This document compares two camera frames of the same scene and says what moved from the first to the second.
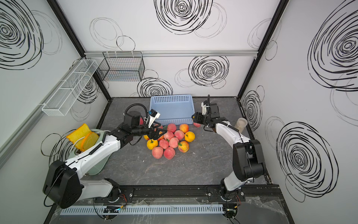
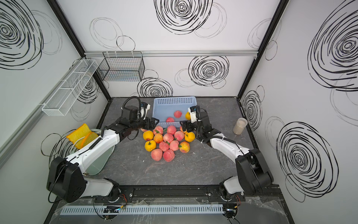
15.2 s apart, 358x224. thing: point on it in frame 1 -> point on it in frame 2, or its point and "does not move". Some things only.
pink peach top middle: x=171 y=127 does not move
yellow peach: x=189 y=136 -> x=188 y=115
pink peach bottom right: x=169 y=153 does not move
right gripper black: x=197 y=117 -> x=185 y=123
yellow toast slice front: x=90 y=140 does not move
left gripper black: x=155 y=135 -> x=152 y=125
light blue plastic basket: x=174 y=109 does not move
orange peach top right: x=184 y=128 does not move
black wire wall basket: x=125 y=66 does not move
